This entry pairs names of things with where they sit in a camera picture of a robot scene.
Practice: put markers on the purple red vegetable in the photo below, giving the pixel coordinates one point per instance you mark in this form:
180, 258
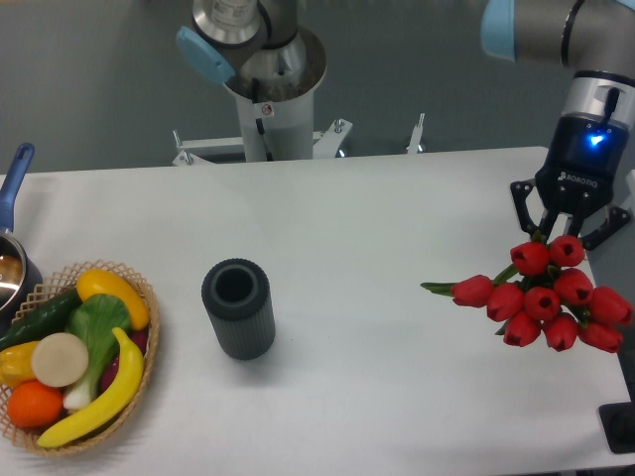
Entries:
140, 338

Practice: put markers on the yellow bell pepper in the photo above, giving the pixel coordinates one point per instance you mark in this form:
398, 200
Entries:
16, 367

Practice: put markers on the yellow banana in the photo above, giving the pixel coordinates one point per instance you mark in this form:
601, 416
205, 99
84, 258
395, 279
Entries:
108, 405

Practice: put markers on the beige round disc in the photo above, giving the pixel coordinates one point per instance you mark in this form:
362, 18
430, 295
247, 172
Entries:
59, 360

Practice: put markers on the yellow squash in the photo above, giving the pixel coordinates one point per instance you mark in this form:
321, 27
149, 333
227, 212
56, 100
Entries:
101, 282

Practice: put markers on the green cucumber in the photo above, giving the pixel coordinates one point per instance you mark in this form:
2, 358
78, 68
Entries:
48, 318

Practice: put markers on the black device at table edge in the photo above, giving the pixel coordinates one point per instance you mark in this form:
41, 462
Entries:
618, 426

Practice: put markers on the dark grey ribbed vase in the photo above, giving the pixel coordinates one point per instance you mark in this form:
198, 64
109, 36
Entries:
236, 295

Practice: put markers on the woven wicker basket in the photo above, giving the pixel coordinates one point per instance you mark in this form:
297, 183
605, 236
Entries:
58, 283

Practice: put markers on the blue handled saucepan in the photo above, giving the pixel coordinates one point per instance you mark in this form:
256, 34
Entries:
19, 275

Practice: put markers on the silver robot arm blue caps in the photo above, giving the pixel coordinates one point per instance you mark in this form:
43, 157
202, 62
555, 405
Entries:
595, 39

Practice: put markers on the red tulip bouquet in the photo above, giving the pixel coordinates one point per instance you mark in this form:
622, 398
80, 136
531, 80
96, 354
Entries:
544, 292

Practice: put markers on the orange fruit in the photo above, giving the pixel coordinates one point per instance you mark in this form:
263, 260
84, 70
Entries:
33, 404

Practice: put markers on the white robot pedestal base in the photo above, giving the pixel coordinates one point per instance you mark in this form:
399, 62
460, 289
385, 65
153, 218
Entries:
272, 66

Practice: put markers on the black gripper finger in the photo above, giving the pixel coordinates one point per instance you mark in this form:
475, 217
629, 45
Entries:
520, 191
616, 218

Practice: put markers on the green bok choy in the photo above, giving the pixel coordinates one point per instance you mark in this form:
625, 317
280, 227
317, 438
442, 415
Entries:
92, 323

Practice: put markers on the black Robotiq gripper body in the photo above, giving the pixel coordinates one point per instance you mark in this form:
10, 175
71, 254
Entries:
581, 162

